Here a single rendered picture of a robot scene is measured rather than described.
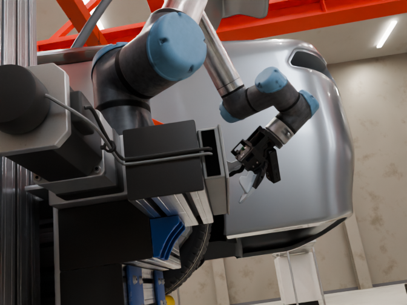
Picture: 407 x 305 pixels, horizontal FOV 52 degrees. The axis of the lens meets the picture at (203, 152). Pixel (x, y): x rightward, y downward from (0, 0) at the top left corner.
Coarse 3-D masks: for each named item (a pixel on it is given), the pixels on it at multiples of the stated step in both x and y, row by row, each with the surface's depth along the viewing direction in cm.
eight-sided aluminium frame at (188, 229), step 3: (186, 228) 142; (189, 228) 142; (186, 231) 141; (189, 231) 142; (192, 231) 147; (183, 234) 141; (186, 234) 141; (189, 234) 145; (180, 237) 141; (183, 237) 141; (186, 237) 143; (180, 240) 141; (183, 240) 143; (180, 243) 142; (183, 243) 146; (180, 246) 145
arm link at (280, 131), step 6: (276, 120) 117; (270, 126) 117; (276, 126) 116; (282, 126) 115; (270, 132) 117; (276, 132) 115; (282, 132) 115; (288, 132) 116; (282, 138) 116; (288, 138) 117
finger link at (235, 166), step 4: (236, 160) 122; (228, 164) 124; (232, 164) 123; (236, 164) 123; (240, 164) 123; (228, 168) 125; (232, 168) 125; (236, 168) 124; (240, 168) 123; (244, 168) 124; (228, 172) 125; (232, 172) 125; (236, 172) 125; (232, 176) 125
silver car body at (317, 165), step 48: (240, 0) 374; (96, 48) 220; (240, 48) 202; (288, 48) 198; (192, 96) 196; (336, 96) 199; (240, 144) 186; (288, 144) 184; (336, 144) 186; (240, 192) 180; (288, 192) 178; (336, 192) 179; (240, 240) 326; (288, 240) 344
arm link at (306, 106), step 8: (304, 96) 115; (312, 96) 116; (296, 104) 113; (304, 104) 115; (312, 104) 115; (280, 112) 116; (288, 112) 115; (296, 112) 114; (304, 112) 115; (312, 112) 116; (288, 120) 115; (296, 120) 115; (304, 120) 116; (296, 128) 116
